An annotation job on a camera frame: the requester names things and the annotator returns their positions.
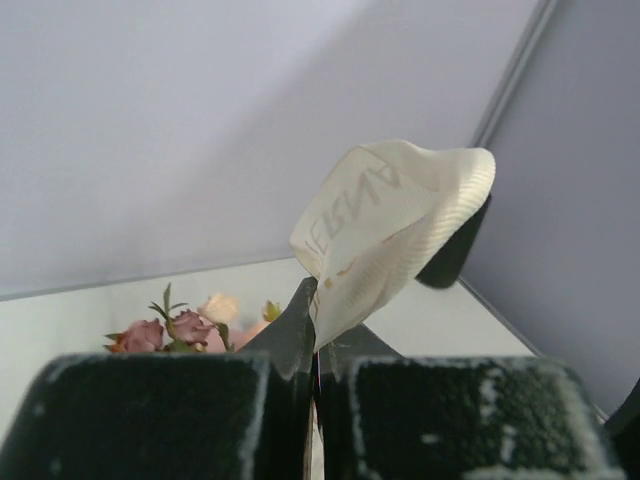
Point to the pink artificial flower bunch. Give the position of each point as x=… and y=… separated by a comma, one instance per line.
x=176, y=328

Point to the cream printed ribbon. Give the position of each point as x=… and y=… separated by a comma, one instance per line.
x=381, y=215

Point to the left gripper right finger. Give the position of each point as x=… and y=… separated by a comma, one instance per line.
x=387, y=416

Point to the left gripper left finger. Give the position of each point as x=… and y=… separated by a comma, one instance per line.
x=243, y=415

